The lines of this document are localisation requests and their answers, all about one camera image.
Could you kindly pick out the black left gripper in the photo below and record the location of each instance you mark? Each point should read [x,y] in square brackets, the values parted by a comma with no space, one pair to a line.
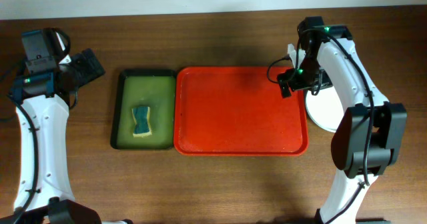
[92,62]

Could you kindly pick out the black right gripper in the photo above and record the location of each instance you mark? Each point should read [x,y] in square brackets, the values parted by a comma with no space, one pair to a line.
[292,82]

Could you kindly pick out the white plate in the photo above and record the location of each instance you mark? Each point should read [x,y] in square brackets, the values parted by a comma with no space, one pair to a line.
[325,109]

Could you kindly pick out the green and yellow sponge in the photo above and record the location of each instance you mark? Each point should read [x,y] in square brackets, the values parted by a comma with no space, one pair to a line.
[141,117]

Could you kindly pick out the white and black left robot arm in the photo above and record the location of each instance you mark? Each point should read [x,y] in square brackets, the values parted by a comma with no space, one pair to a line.
[42,106]

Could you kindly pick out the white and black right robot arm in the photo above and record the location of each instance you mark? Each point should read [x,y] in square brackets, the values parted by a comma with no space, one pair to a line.
[369,136]

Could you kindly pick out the dark green tray with water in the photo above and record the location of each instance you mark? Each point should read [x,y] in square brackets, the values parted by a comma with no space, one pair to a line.
[153,88]

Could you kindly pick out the red plastic tray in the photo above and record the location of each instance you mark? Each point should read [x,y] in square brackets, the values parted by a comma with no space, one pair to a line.
[236,111]

